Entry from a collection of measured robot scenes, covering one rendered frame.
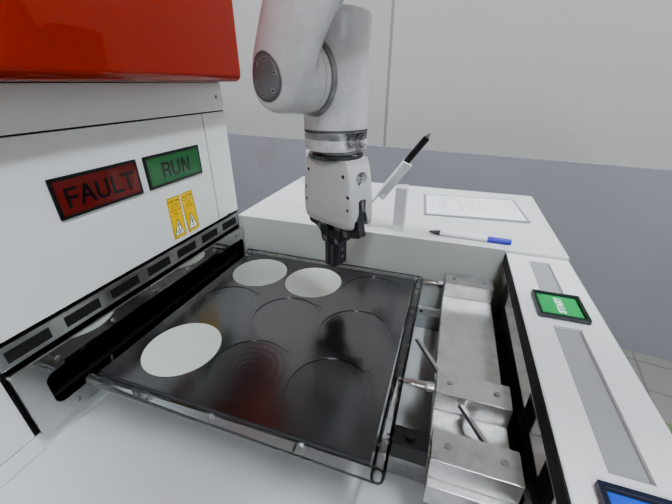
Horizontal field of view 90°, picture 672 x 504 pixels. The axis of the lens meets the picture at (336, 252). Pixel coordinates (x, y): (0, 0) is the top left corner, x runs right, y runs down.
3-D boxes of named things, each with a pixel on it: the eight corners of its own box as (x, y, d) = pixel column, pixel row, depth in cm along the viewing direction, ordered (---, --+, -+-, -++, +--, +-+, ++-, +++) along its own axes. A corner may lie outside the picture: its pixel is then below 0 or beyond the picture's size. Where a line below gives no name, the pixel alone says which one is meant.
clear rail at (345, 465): (83, 385, 41) (79, 377, 40) (94, 376, 42) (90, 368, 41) (382, 491, 30) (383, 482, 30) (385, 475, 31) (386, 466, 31)
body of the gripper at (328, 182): (382, 146, 45) (377, 223, 50) (328, 138, 51) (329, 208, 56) (344, 153, 40) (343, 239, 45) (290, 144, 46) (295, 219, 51)
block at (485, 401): (432, 408, 39) (436, 390, 38) (434, 385, 42) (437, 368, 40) (507, 428, 37) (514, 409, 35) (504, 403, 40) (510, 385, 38)
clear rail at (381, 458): (367, 485, 31) (368, 476, 30) (415, 280, 62) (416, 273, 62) (382, 491, 30) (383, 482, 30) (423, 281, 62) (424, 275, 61)
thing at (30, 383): (35, 432, 40) (-1, 375, 35) (241, 263, 77) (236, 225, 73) (46, 437, 39) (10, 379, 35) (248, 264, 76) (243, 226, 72)
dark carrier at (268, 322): (100, 374, 42) (99, 371, 41) (249, 254, 71) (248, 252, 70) (370, 464, 32) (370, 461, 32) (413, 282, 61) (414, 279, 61)
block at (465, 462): (426, 476, 32) (430, 457, 31) (429, 444, 35) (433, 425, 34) (517, 506, 30) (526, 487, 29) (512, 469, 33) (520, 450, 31)
